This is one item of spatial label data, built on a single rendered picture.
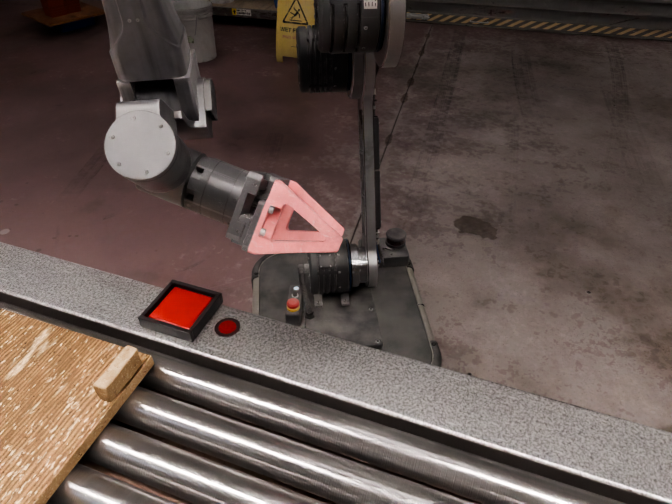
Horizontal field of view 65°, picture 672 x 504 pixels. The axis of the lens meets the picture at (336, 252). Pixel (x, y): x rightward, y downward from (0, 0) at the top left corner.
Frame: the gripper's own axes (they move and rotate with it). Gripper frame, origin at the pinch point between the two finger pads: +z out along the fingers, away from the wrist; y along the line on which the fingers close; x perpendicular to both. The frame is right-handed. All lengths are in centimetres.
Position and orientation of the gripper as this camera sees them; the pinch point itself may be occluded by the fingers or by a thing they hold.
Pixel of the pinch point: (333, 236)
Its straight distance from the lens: 52.7
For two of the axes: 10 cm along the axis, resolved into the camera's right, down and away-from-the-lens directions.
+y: -0.3, 1.3, -9.9
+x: 3.7, -9.2, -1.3
